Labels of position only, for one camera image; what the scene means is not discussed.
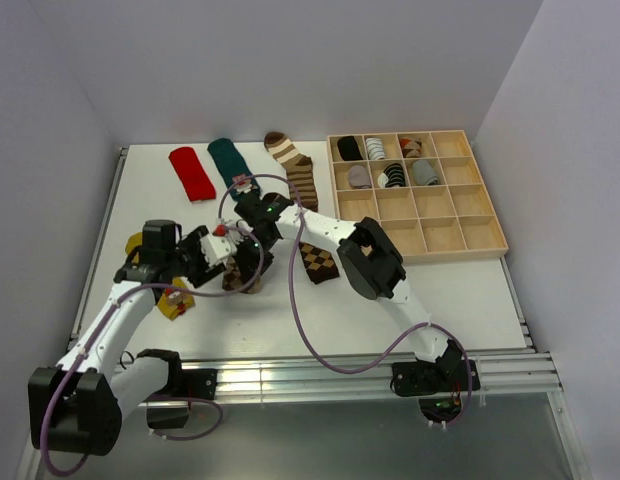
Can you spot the dark brown argyle sock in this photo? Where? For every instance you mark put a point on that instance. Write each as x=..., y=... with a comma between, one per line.
x=317, y=262

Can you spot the light brown argyle sock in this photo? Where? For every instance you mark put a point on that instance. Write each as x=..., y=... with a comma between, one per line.
x=232, y=281

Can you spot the green bear sock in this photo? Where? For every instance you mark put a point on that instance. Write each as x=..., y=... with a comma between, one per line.
x=233, y=168

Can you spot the red sock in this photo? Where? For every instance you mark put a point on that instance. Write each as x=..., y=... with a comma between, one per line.
x=196, y=183

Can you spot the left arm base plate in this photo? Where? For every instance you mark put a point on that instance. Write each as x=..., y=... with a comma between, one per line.
x=197, y=384

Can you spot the rolled white striped sock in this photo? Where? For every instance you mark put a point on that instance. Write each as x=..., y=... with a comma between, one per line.
x=375, y=148

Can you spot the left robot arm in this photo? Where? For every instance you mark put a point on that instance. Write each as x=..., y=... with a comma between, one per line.
x=78, y=405

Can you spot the rolled black white sock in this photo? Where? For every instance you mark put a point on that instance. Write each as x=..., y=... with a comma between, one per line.
x=393, y=176

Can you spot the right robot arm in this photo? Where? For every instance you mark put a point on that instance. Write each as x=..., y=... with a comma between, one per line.
x=374, y=269

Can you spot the rolled orange argyle sock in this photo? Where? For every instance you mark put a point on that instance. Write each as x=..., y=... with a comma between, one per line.
x=410, y=147

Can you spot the wooden compartment tray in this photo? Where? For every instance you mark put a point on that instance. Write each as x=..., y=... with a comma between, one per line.
x=452, y=221

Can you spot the brown striped sock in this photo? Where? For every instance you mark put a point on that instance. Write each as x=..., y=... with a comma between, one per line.
x=297, y=166

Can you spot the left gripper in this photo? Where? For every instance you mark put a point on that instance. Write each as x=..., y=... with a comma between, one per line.
x=204, y=274

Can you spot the rolled grey sock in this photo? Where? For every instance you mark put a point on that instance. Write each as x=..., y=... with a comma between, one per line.
x=424, y=173

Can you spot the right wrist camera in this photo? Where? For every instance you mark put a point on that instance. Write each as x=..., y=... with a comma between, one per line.
x=236, y=230

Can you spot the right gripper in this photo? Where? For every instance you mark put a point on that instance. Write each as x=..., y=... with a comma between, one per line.
x=249, y=266

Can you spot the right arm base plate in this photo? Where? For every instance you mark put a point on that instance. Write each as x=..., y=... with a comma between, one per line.
x=415, y=380

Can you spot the yellow bear sock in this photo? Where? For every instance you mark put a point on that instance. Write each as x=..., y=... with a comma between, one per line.
x=172, y=303

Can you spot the rolled beige sock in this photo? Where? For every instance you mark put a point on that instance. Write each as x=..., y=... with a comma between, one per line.
x=358, y=177

